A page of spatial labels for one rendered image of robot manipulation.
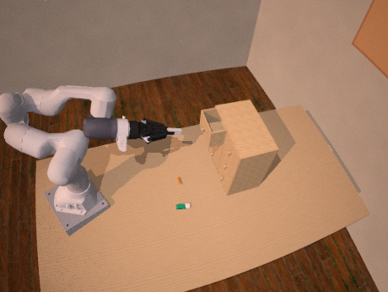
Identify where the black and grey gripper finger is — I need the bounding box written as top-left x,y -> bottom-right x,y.
142,118 -> 181,130
143,128 -> 182,143

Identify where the small wooden chest of drawers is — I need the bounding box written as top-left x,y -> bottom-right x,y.
215,100 -> 278,196

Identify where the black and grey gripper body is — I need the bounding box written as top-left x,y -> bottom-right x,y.
128,121 -> 151,139

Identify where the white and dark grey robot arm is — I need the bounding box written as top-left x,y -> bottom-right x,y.
0,85 -> 130,215

